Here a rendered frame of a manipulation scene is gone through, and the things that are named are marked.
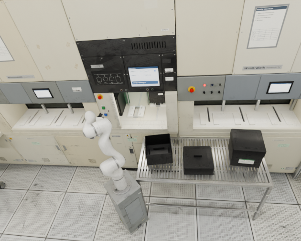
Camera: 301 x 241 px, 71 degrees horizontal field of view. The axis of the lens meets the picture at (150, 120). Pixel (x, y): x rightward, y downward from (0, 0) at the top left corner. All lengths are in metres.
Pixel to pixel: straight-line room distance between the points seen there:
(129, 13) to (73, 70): 0.80
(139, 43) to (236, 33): 0.79
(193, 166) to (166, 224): 0.94
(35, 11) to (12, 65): 0.68
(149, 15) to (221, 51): 0.67
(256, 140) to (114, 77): 1.50
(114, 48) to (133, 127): 1.00
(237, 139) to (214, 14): 1.14
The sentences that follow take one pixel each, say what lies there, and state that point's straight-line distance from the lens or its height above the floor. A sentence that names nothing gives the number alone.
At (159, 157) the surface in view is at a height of 0.88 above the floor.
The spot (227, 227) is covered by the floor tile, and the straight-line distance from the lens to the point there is 2.84.
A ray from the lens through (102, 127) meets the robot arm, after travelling 1.67.
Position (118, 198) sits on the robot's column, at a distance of 2.15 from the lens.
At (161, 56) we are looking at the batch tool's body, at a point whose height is 1.77.
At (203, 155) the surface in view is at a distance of 2.23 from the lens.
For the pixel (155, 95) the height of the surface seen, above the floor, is 1.05.
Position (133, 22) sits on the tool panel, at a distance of 1.87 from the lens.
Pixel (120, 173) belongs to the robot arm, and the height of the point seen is 1.01.
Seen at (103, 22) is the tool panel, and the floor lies 2.09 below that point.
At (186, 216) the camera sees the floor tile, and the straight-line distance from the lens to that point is 2.84.
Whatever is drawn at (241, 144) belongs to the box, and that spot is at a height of 1.01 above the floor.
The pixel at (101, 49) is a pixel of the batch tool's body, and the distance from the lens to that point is 2.03.
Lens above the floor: 2.61
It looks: 42 degrees down
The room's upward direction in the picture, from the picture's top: 8 degrees counter-clockwise
